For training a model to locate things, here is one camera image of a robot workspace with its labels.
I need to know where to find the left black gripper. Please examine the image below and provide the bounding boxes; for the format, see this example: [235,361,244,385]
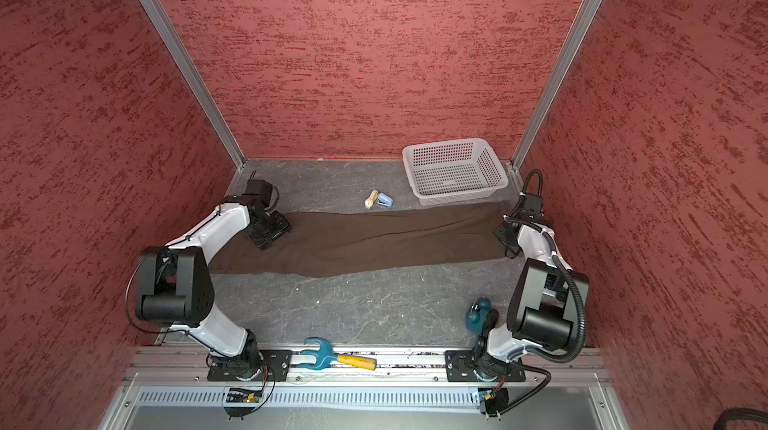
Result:
[246,209,292,250]

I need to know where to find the brown trousers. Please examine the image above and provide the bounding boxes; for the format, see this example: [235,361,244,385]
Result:
[210,201,512,278]

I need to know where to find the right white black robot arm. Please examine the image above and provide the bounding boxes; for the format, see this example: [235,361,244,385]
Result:
[465,216,589,381]

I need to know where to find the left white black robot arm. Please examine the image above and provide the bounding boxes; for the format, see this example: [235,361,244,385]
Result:
[124,190,291,382]

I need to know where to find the white plastic basket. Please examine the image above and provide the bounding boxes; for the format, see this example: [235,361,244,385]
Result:
[402,138,509,206]

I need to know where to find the teal small bottle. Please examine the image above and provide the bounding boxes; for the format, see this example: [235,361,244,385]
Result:
[465,296,499,336]

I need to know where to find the blue yellow garden fork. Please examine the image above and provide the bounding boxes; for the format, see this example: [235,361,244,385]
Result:
[297,337,377,371]

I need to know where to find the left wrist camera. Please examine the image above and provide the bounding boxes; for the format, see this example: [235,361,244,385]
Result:
[244,178,280,212]

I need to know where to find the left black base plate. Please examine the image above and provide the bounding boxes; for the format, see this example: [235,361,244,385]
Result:
[207,349,293,384]

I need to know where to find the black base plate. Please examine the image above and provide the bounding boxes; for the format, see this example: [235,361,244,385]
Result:
[445,350,526,383]
[207,349,293,384]

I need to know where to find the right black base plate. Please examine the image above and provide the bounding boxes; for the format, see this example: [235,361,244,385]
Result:
[445,350,526,383]

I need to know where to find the white slotted cable duct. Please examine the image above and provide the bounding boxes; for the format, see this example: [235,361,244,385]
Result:
[135,386,479,412]

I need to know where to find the right aluminium corner post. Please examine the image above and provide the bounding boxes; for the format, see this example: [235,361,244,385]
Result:
[511,0,604,174]

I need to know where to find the aluminium corner post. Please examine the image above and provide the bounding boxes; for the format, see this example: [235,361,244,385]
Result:
[139,0,247,170]
[511,0,604,174]

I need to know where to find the left aluminium corner post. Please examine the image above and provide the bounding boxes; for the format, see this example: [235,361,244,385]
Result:
[139,0,247,170]

